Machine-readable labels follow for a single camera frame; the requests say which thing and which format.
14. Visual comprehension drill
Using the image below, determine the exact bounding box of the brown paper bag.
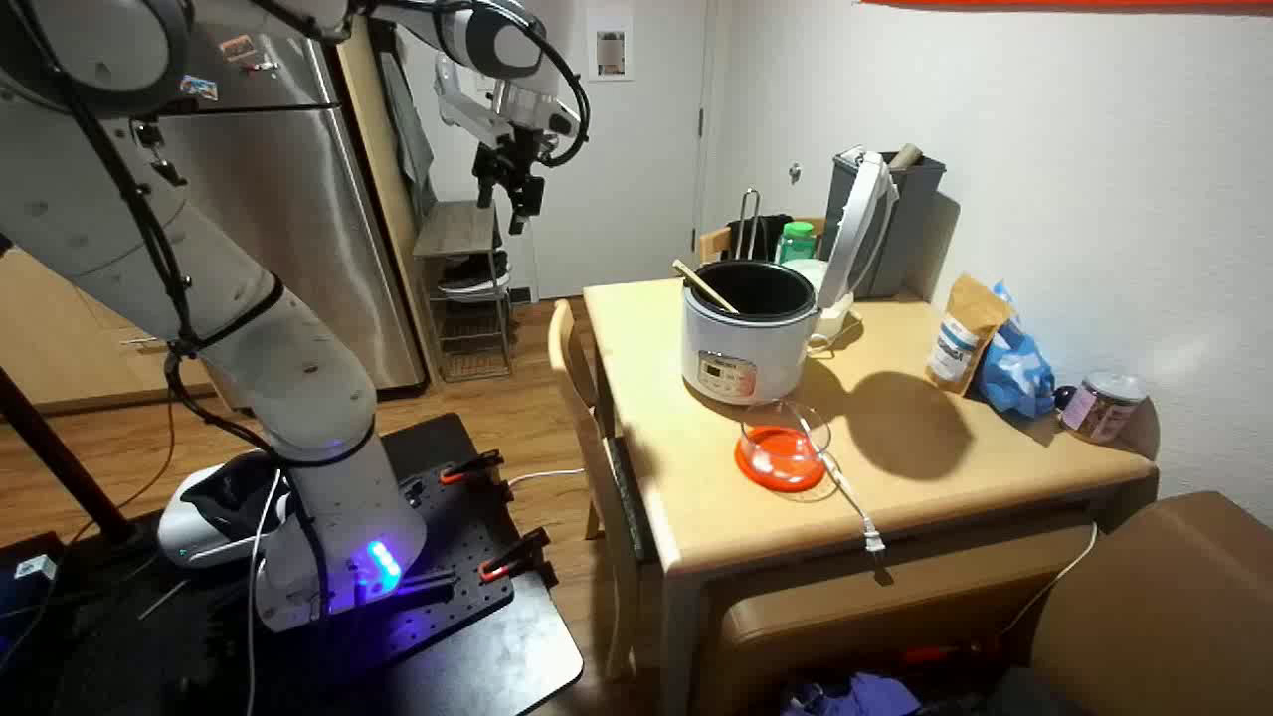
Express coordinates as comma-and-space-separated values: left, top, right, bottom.
938, 274, 1009, 395

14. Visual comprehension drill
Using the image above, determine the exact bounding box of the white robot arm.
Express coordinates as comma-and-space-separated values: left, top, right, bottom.
0, 0, 587, 634

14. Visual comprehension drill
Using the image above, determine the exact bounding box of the blue plastic bag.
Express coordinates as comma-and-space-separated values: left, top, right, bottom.
976, 282, 1053, 423

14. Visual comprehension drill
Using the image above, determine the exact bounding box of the green bottle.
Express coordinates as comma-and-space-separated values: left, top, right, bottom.
776, 221, 817, 262

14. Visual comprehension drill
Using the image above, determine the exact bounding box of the light wooden table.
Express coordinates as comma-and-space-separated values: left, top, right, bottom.
583, 280, 1159, 716

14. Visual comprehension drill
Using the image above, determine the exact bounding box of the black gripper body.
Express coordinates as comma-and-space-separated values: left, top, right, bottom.
473, 127, 545, 233

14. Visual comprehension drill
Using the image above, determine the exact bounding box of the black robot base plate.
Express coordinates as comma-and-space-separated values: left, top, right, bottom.
48, 415, 583, 716

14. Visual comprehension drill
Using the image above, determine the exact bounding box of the pink lidded jar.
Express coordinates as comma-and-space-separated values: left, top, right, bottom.
1062, 374, 1147, 441

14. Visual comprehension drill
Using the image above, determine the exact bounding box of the white power cable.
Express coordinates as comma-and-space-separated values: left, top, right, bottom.
786, 400, 891, 558

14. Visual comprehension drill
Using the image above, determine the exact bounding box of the orange plastic lid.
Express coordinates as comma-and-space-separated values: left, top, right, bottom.
731, 425, 825, 494

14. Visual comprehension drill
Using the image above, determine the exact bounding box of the framed wall picture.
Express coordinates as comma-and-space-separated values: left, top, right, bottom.
594, 32, 627, 79

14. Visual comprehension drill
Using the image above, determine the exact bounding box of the wooden chair near robot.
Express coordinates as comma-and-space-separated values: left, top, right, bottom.
545, 298, 647, 681

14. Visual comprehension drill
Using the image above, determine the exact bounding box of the wooden spoon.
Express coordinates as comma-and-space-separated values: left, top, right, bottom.
674, 257, 740, 314

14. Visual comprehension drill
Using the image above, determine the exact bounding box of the white labelled can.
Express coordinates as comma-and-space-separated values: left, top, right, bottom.
926, 317, 979, 387

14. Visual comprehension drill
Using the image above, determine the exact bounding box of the white rice cooker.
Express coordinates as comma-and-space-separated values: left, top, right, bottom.
678, 147, 902, 411

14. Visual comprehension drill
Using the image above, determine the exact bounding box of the stainless steel refrigerator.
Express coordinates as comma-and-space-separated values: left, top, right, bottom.
158, 0, 427, 395

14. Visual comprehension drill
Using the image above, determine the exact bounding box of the purple cloth pile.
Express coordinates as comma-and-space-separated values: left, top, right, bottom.
778, 673, 920, 716

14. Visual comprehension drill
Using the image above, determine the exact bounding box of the metal wire rack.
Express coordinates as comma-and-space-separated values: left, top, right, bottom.
731, 187, 764, 257

